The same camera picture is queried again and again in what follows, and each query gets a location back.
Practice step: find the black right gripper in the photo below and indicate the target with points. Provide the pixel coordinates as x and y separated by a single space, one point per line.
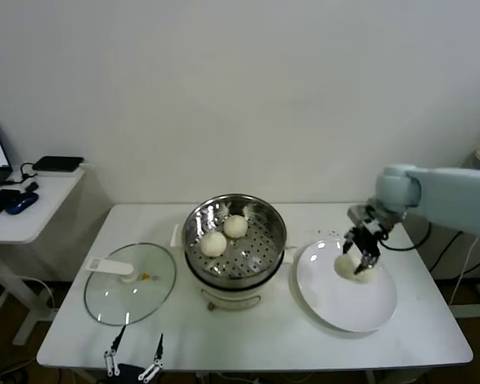
364 240

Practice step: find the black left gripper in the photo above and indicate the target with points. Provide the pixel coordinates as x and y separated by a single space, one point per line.
130 371

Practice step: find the white steamed baozi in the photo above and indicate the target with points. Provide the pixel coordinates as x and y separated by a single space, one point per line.
346 269
369 277
213 244
235 226

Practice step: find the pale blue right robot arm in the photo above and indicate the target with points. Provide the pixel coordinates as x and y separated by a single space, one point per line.
452 196

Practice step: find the perforated stainless steel steamer basket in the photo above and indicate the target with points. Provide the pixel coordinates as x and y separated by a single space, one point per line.
260 232

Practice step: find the white round plate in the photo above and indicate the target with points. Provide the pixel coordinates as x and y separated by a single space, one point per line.
344 304

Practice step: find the white electric cooking pot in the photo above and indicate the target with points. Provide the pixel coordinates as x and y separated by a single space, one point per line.
228 294

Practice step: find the white furniture foot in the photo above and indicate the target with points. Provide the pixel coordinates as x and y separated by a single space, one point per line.
474 310

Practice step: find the white side desk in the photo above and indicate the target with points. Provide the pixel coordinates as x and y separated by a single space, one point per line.
32 224

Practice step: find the blue computer mouse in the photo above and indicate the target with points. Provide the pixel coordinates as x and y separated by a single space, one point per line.
22 202

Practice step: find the small black adapter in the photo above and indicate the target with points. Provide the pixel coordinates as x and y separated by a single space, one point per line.
31 186

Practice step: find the flat black box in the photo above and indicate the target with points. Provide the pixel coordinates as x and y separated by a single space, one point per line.
58 163

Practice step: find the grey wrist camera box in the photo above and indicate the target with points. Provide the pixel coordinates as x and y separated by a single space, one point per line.
357 213

